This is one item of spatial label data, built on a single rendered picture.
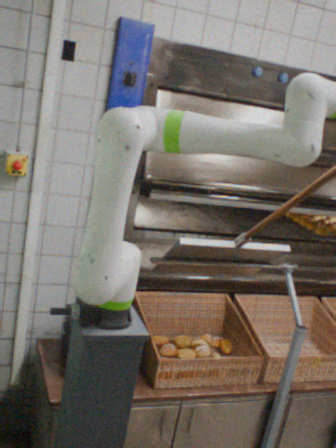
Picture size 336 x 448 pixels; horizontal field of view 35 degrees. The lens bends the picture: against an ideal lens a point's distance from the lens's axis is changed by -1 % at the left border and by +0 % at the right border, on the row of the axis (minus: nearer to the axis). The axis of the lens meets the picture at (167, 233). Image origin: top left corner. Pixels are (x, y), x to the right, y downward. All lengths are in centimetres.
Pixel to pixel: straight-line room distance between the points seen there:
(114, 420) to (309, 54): 200
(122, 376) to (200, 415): 101
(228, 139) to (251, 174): 144
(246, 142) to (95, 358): 77
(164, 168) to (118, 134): 134
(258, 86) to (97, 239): 162
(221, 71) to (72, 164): 85
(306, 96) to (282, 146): 13
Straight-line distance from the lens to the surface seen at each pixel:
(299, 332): 258
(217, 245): 231
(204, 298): 293
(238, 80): 273
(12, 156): 240
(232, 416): 274
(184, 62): 261
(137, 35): 249
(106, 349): 163
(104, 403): 173
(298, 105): 140
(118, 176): 132
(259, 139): 140
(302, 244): 315
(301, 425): 302
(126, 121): 130
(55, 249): 262
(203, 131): 142
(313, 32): 291
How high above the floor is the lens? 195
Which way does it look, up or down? 17 degrees down
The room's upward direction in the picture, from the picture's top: 11 degrees clockwise
